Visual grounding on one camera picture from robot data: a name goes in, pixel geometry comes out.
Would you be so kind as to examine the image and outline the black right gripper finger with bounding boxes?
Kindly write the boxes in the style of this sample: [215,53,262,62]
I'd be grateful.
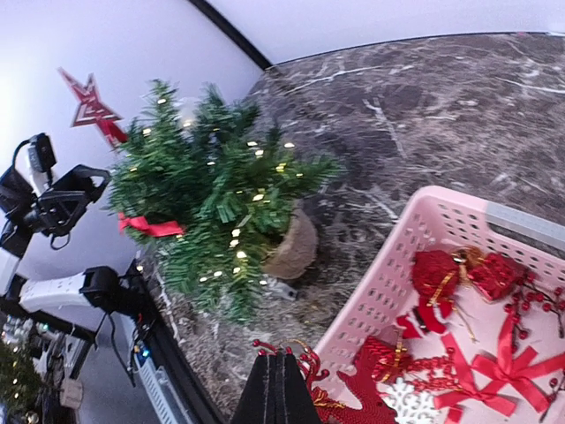
[230,352,321,424]

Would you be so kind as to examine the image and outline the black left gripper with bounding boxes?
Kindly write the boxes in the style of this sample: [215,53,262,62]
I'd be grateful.
[1,164,110,257]

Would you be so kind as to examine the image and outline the red reindeer ornament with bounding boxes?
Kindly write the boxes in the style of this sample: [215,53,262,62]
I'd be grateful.
[252,339,396,423]

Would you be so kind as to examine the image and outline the red glitter star topper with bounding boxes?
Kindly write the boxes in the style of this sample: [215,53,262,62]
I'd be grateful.
[57,67,128,149]

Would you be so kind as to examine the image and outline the red ribbon bow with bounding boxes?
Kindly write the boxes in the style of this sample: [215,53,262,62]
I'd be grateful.
[118,213,185,238]
[433,317,564,423]

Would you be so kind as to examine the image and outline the small green christmas tree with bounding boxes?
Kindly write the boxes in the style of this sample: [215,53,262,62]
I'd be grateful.
[108,79,342,322]

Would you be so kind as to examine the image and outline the white fairy light string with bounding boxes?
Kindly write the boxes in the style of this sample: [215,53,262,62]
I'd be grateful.
[132,97,301,288]

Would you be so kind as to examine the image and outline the pink plastic basket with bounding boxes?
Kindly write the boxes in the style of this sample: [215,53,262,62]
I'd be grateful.
[313,186,564,423]

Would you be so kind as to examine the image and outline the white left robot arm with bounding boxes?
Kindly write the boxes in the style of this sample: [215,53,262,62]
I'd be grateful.
[1,165,148,318]

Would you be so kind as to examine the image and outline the background decorated christmas tree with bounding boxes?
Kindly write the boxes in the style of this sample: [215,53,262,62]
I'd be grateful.
[1,342,42,416]

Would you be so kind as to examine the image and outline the white snowflake ornament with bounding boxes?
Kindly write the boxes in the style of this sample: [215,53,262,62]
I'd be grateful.
[384,377,440,424]

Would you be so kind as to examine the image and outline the red ornaments in basket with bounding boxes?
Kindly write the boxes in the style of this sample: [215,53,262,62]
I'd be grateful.
[411,247,565,341]

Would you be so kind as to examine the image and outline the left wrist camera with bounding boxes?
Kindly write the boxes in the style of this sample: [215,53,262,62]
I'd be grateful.
[27,132,57,193]

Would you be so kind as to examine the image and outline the white perforated cable tray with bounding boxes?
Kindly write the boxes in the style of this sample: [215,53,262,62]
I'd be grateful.
[134,347,192,424]

